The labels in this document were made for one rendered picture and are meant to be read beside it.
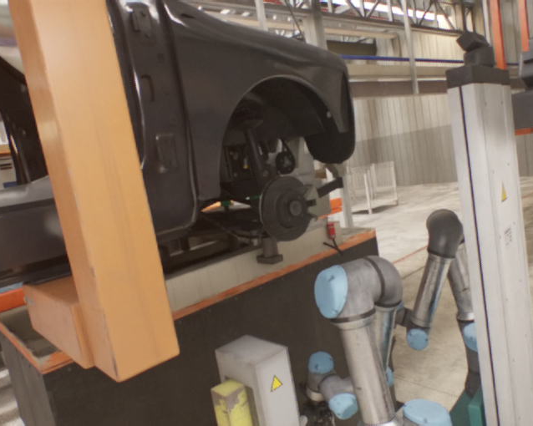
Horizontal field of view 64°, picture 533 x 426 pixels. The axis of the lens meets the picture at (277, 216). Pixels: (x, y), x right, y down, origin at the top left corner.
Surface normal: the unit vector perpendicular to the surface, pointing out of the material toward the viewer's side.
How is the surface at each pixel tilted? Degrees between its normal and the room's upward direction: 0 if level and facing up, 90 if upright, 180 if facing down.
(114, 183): 90
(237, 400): 90
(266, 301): 90
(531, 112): 90
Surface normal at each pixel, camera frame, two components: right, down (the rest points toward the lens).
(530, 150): -0.73, 0.22
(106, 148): 0.66, -0.01
